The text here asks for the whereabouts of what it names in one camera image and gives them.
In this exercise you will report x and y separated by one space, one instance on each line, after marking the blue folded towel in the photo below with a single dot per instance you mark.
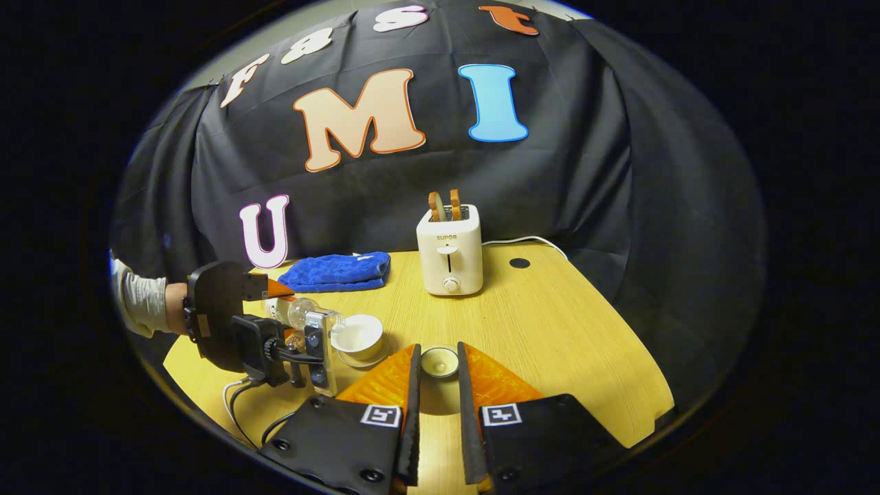
333 271

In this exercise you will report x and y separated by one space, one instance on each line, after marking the black table grommet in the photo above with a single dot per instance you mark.
519 263

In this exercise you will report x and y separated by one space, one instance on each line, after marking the black backdrop cloth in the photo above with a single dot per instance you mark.
584 192

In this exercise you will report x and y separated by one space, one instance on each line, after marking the white teacup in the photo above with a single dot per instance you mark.
357 335

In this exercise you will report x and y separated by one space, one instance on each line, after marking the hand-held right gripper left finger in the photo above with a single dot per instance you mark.
413 426

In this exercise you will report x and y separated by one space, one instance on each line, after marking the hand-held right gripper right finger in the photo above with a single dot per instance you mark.
466 426

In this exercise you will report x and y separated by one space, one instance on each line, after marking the clear water bottle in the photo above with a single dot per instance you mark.
295 313

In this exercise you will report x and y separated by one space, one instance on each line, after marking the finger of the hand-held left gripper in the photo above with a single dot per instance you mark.
271 287
294 340

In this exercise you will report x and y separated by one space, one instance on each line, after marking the white toaster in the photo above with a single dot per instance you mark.
450 261

